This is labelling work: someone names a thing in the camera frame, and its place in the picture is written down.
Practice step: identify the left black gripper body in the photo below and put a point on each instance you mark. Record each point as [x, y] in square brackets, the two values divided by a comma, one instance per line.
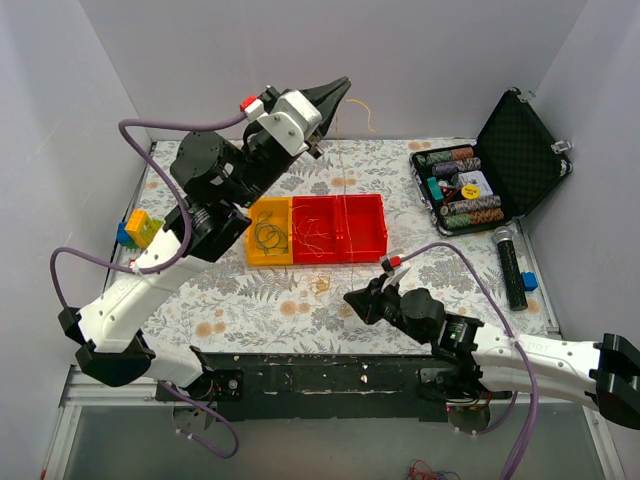
[271, 94]

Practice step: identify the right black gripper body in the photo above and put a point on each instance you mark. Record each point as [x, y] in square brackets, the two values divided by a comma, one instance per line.
[379, 298]

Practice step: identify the red plastic bin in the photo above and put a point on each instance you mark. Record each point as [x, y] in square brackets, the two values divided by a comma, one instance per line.
[315, 230]
[362, 233]

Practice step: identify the yellow plastic bin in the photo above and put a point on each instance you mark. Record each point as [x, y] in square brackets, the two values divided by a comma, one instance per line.
[268, 240]

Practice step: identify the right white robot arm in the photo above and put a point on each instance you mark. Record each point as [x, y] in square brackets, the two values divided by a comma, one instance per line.
[601, 375]

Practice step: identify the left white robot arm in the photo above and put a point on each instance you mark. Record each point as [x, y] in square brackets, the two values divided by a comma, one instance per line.
[220, 170]

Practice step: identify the black microphone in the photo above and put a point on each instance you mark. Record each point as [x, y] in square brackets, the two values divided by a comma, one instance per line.
[514, 284]

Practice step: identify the small blue toy block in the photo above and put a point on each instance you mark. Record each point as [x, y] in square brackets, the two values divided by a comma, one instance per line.
[530, 282]

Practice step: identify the yellow green blue block stack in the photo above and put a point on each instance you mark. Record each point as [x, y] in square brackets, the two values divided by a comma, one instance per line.
[138, 231]

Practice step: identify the black poker chip case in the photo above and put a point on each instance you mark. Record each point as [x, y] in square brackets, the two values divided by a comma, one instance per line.
[509, 168]

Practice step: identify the floral table mat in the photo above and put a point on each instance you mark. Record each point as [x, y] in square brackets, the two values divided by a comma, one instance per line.
[233, 307]

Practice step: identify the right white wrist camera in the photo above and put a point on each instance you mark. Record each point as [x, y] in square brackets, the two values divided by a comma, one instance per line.
[395, 267]

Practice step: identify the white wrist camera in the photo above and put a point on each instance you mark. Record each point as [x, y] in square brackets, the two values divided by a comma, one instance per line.
[291, 120]
[395, 267]

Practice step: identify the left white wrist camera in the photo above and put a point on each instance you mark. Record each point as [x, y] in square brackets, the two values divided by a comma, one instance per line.
[291, 120]

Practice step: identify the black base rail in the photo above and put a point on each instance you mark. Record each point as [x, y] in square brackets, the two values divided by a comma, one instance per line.
[246, 386]

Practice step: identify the aluminium frame rail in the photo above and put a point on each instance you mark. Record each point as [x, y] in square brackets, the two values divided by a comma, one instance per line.
[106, 433]

